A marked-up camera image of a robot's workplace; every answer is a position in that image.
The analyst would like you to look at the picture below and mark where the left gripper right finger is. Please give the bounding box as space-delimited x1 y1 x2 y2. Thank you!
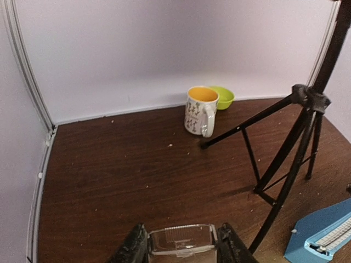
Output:
217 222 258 263

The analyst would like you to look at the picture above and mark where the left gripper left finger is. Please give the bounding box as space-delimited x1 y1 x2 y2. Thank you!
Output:
106 223 149 263

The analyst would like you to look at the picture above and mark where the clear plastic metronome cover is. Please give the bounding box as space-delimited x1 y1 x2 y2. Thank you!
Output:
148 224 218 262

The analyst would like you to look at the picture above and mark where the blue metronome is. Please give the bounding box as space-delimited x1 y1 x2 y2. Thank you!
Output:
284 198 350 262

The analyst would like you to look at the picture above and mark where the black music stand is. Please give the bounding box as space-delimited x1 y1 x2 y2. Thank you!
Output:
200 1 350 253

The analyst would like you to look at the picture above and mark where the white floral mug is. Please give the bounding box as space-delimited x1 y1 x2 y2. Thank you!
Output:
184 86 219 138

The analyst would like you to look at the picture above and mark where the green bowl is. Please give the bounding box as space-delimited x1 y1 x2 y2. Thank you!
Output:
210 86 235 110

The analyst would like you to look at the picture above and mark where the right aluminium frame post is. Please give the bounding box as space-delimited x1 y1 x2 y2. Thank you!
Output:
307 1 341 87

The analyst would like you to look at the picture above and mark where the aluminium frame post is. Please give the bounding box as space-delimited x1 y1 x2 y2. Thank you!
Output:
307 1 341 87
1 1 55 133

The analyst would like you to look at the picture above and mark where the left aluminium frame post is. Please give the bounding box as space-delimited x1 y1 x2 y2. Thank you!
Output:
1 1 55 133

